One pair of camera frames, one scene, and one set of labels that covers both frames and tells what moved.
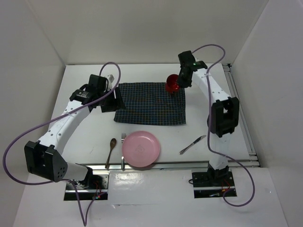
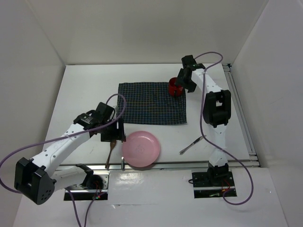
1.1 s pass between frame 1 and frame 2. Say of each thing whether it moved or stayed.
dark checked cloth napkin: stayed
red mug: moved
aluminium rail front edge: stayed
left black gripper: moved
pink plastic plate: stayed
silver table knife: stayed
